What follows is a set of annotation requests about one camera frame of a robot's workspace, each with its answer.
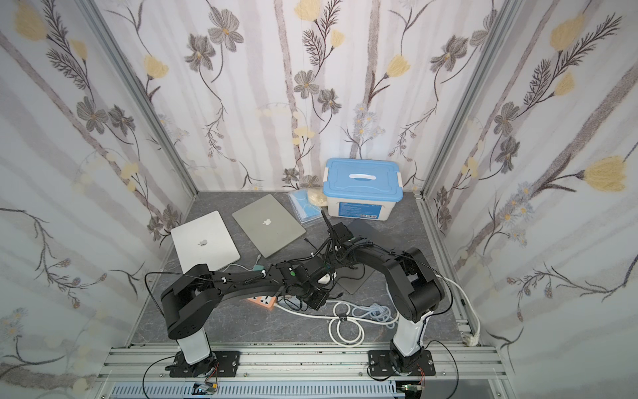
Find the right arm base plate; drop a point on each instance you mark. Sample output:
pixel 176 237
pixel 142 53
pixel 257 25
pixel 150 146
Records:
pixel 390 363

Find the silver white Apple laptop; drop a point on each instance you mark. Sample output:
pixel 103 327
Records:
pixel 205 240

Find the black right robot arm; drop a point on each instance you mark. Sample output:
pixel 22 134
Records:
pixel 413 286

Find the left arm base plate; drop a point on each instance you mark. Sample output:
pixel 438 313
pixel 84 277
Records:
pixel 225 363

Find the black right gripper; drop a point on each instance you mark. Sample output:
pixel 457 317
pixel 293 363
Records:
pixel 336 232

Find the orange power strip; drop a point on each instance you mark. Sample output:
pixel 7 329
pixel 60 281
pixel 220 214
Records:
pixel 266 302

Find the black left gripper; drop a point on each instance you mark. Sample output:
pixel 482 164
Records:
pixel 309 290

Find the bag of blue face masks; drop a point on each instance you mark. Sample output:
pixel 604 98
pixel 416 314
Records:
pixel 304 210

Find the bag of white items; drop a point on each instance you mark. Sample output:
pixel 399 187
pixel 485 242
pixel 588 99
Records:
pixel 316 197

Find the blue lidded white storage box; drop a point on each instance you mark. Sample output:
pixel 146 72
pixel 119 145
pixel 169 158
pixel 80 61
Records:
pixel 362 189

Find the aluminium frame rail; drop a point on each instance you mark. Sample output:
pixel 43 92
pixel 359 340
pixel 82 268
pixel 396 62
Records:
pixel 304 371

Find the grey Apple laptop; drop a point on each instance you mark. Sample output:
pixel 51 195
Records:
pixel 269 226

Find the dark grey closed laptop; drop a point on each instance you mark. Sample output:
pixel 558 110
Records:
pixel 370 256

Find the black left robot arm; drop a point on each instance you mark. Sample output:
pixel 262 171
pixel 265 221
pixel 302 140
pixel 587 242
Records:
pixel 191 299

